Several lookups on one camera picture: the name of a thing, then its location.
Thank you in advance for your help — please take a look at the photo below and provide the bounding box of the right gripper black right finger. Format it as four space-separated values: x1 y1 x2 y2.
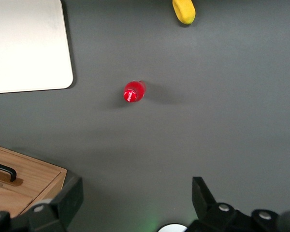
192 176 281 232

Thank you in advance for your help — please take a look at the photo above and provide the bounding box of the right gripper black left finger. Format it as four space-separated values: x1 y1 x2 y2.
0 176 84 232

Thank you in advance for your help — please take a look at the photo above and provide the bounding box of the wooden drawer with inner box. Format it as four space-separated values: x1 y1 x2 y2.
0 184 34 218

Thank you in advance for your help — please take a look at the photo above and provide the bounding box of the wooden drawer cabinet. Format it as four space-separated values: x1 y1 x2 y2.
19 170 68 216

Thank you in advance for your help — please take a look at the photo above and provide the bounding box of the small red cola bottle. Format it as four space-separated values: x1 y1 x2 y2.
123 80 147 103

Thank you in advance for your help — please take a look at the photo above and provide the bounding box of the cream rectangular tray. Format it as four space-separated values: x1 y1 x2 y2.
0 0 74 95

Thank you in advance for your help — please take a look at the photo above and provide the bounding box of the yellow sponge toy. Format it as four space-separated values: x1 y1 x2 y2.
172 0 196 25

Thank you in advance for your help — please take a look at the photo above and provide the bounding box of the wooden box with handle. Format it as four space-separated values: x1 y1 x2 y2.
0 143 63 201

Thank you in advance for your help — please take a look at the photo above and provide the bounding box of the black metal drawer handle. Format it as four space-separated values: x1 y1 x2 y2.
0 160 17 182

